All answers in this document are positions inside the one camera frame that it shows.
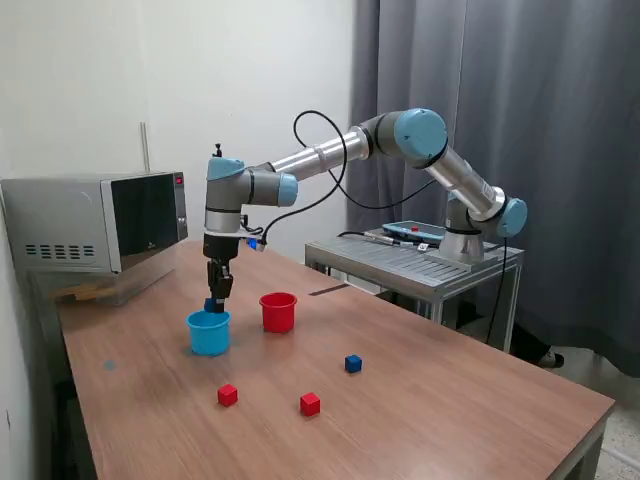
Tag silver microwave oven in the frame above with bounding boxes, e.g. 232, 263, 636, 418
0, 170, 190, 276

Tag grey curtain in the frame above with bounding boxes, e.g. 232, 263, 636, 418
346, 0, 640, 379

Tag white wall pipe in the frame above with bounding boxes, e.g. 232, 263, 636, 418
139, 121, 151, 174

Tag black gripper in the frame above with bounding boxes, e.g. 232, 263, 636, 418
202, 234, 240, 301

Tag grey metal robot stand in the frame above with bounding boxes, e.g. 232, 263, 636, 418
304, 230, 526, 354

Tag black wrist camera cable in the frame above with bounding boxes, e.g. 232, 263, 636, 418
262, 109, 451, 246

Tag wooden blocks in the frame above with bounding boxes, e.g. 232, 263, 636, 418
52, 283, 101, 304

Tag person's foot in sandal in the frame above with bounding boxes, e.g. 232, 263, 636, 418
509, 323, 566, 370

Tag blue plastic cup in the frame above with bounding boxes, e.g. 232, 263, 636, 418
185, 307, 233, 357

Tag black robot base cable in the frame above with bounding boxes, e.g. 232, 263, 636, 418
485, 233, 508, 346

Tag blue teach pendant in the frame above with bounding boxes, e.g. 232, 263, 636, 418
381, 220, 447, 245

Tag black pendant cable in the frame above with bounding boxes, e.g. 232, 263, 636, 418
336, 229, 421, 247

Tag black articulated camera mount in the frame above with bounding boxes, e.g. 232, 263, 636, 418
212, 142, 257, 242

